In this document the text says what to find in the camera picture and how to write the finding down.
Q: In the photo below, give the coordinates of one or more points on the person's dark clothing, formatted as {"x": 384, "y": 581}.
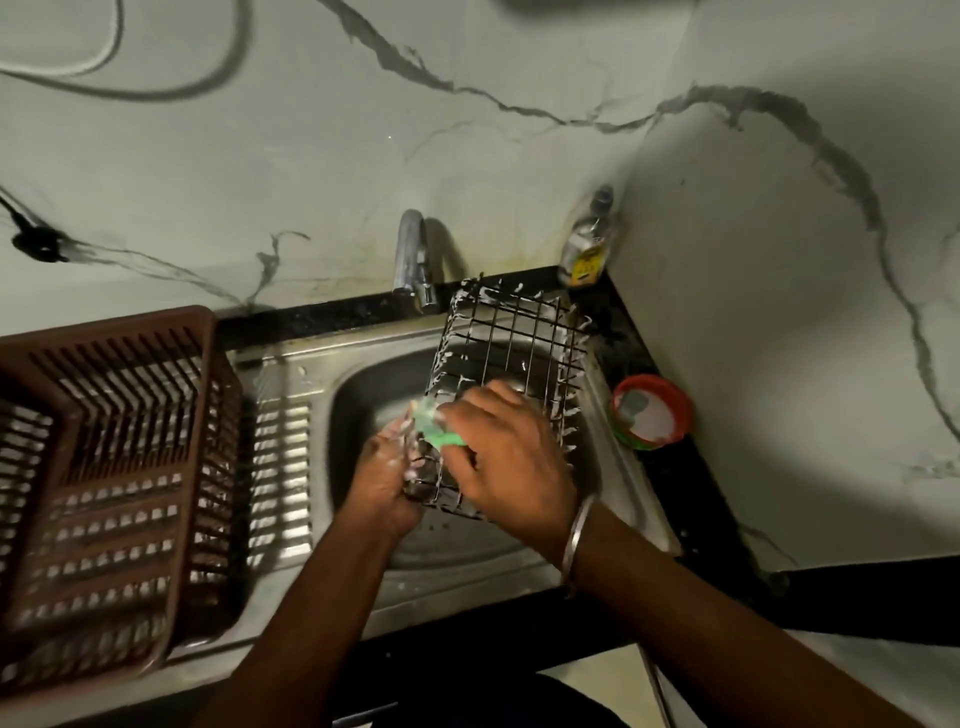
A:
{"x": 480, "y": 697}

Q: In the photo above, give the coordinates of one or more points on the person's left forearm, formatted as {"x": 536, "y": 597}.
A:
{"x": 300, "y": 637}

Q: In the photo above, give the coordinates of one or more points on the stainless steel sink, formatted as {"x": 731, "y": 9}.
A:
{"x": 300, "y": 390}

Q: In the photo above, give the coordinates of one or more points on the green scrub pad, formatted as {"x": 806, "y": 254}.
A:
{"x": 435, "y": 424}

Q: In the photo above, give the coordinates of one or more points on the chrome faucet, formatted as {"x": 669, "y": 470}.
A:
{"x": 409, "y": 251}

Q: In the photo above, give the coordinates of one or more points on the brown plastic dish basket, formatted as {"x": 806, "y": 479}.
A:
{"x": 112, "y": 322}

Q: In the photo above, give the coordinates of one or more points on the person's right forearm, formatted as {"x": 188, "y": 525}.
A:
{"x": 735, "y": 637}

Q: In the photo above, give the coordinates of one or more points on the clear dish soap bottle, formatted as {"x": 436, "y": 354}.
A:
{"x": 589, "y": 244}

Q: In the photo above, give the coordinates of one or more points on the orange round container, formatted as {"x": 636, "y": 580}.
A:
{"x": 652, "y": 412}

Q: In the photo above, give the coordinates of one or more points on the person's left hand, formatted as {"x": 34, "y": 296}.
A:
{"x": 382, "y": 487}

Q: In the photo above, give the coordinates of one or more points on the black wire rack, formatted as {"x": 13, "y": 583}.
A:
{"x": 510, "y": 345}

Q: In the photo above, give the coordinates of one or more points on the person's right hand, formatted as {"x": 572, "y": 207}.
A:
{"x": 510, "y": 457}

